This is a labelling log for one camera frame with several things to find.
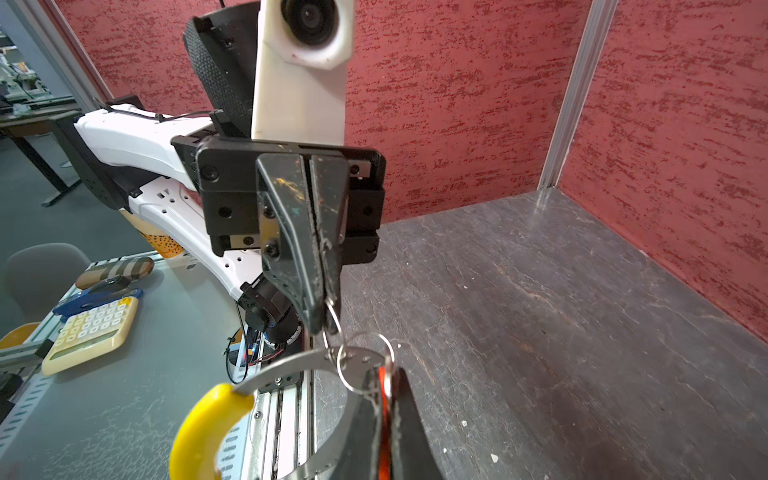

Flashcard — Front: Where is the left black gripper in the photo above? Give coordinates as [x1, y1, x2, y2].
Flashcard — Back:
[171, 135, 386, 335]

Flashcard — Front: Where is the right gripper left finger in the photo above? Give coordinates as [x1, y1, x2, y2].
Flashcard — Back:
[330, 371, 383, 480]

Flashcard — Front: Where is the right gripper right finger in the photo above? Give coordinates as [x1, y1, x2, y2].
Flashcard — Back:
[388, 367, 444, 480]

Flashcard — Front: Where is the red key tag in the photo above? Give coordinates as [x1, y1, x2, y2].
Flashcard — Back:
[376, 367, 392, 480]

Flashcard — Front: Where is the small keys bunch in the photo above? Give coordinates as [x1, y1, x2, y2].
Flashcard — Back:
[321, 299, 396, 399]

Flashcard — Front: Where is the large perforated keyring yellow segment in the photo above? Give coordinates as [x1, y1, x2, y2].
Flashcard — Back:
[169, 345, 385, 480]

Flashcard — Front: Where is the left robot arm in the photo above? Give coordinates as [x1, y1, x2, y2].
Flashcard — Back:
[55, 1, 386, 346]

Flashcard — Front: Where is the brown cylindrical pouch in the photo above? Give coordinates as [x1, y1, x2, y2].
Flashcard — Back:
[75, 256, 155, 290]

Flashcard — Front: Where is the yellow calculator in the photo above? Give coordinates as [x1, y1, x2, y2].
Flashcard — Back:
[41, 296, 140, 376]

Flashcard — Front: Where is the grey office chair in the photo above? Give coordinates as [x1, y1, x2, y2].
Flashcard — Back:
[4, 243, 91, 323]

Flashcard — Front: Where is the aluminium mounting rail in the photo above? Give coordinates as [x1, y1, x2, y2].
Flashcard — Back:
[216, 370, 315, 479]

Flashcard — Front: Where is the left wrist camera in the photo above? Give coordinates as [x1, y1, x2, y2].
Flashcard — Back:
[250, 1, 356, 146]

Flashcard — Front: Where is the left aluminium corner post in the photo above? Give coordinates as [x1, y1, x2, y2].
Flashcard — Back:
[537, 0, 619, 190]

